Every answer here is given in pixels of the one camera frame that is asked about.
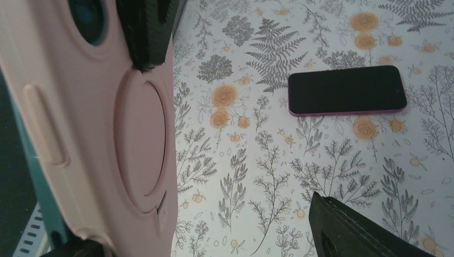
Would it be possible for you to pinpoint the magenta smartphone black screen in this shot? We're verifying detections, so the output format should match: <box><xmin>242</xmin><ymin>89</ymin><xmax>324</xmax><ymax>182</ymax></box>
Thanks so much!
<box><xmin>287</xmin><ymin>65</ymin><xmax>407</xmax><ymax>116</ymax></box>

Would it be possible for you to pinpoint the floral patterned table mat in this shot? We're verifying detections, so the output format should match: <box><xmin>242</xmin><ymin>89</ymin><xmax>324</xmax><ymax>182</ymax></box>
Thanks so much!
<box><xmin>171</xmin><ymin>1</ymin><xmax>453</xmax><ymax>256</ymax></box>

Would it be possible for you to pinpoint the grey slotted cable duct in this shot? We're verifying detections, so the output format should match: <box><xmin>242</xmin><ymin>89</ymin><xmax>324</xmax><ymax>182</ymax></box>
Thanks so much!
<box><xmin>12</xmin><ymin>203</ymin><xmax>50</xmax><ymax>257</ymax></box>

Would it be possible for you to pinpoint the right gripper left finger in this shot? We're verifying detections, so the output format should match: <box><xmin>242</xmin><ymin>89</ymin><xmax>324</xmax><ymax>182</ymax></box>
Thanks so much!
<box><xmin>116</xmin><ymin>0</ymin><xmax>180</xmax><ymax>72</ymax></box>

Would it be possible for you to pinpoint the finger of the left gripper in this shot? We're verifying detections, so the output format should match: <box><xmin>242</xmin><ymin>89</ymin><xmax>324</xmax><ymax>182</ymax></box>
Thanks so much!
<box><xmin>41</xmin><ymin>239</ymin><xmax>111</xmax><ymax>257</ymax></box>

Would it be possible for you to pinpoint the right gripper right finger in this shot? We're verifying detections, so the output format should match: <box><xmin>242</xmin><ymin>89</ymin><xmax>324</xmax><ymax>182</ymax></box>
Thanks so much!
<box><xmin>308</xmin><ymin>192</ymin><xmax>431</xmax><ymax>257</ymax></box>

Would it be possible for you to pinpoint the pink phone case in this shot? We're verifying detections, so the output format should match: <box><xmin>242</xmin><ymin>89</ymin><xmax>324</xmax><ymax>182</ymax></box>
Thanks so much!
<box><xmin>18</xmin><ymin>1</ymin><xmax>178</xmax><ymax>256</ymax></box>

